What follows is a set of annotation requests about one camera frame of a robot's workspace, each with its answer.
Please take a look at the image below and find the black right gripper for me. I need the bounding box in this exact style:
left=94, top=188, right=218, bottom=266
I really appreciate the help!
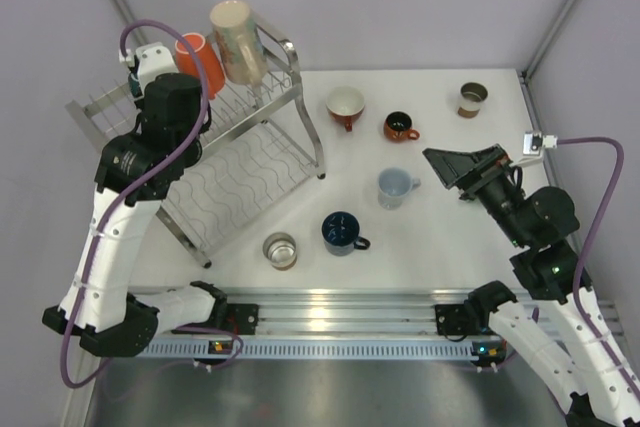
left=422, top=143, right=530, bottom=246

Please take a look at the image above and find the light blue mug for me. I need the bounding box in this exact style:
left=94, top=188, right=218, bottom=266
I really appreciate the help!
left=378, top=167, right=421, bottom=210

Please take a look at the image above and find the tall beige floral mug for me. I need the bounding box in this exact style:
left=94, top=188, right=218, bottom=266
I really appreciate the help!
left=209, top=0, right=268, bottom=88

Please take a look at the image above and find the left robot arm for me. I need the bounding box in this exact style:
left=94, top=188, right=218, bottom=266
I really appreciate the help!
left=42, top=73, right=228, bottom=358

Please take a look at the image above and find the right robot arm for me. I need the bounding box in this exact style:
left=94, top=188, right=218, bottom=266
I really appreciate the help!
left=423, top=145, right=639, bottom=426

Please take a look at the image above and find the stainless steel dish rack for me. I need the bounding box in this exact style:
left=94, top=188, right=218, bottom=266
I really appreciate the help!
left=67, top=19, right=324, bottom=267

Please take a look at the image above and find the small tumbler cork band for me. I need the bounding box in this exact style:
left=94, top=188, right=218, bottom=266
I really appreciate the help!
left=457, top=82, right=488, bottom=118

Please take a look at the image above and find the orange black round mug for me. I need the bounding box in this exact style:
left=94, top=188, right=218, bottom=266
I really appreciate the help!
left=383, top=111, right=420, bottom=142

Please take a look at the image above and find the red cup white interior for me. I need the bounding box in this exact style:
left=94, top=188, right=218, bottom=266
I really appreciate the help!
left=325, top=86, right=365, bottom=132

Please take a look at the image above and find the dark blue speckled mug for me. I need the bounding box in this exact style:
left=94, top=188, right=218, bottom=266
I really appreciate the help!
left=321, top=211, right=371, bottom=257

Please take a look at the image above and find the steel tumbler cork base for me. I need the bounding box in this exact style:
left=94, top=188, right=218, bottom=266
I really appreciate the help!
left=262, top=232, right=297, bottom=271

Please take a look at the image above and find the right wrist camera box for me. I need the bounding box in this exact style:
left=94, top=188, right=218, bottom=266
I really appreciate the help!
left=517, top=131, right=558, bottom=167

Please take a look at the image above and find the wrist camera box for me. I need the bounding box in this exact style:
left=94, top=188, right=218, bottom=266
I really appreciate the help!
left=119, top=42, right=179, bottom=98
left=517, top=131, right=558, bottom=167

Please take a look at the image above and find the aluminium mounting rail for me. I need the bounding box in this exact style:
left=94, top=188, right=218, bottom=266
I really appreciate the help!
left=82, top=287, right=624, bottom=338

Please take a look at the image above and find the slotted cable duct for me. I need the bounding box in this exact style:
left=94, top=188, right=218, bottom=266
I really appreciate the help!
left=102, top=338, right=481, bottom=360

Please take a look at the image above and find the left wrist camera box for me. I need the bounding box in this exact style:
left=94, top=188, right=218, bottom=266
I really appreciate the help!
left=119, top=42, right=179, bottom=98

